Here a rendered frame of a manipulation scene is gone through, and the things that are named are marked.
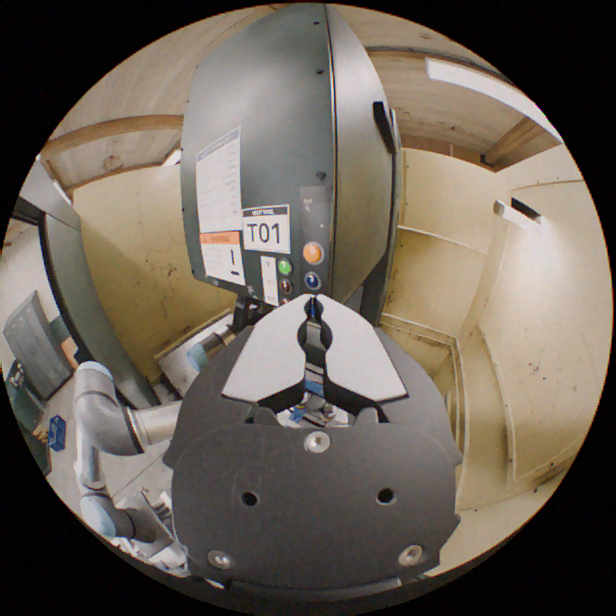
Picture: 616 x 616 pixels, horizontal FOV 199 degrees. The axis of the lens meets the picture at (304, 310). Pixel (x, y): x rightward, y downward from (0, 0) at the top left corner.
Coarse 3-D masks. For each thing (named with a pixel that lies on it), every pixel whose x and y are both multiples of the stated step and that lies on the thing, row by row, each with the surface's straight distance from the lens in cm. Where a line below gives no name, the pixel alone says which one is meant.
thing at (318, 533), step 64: (192, 448) 6; (256, 448) 5; (320, 448) 5; (384, 448) 5; (192, 512) 5; (256, 512) 5; (320, 512) 5; (384, 512) 5; (448, 512) 6; (256, 576) 5; (320, 576) 5; (384, 576) 6
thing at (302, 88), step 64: (256, 64) 46; (320, 64) 34; (192, 128) 57; (256, 128) 33; (320, 128) 26; (384, 128) 60; (192, 192) 49; (256, 192) 30; (384, 192) 63; (192, 256) 54; (256, 256) 31
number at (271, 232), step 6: (258, 222) 29; (264, 222) 28; (270, 222) 28; (276, 222) 27; (282, 222) 26; (258, 228) 29; (264, 228) 29; (270, 228) 28; (276, 228) 27; (282, 228) 26; (258, 234) 30; (264, 234) 29; (270, 234) 28; (276, 234) 27; (282, 234) 26; (264, 240) 29; (270, 240) 28; (276, 240) 27; (282, 240) 26; (270, 246) 28; (276, 246) 27; (282, 246) 27
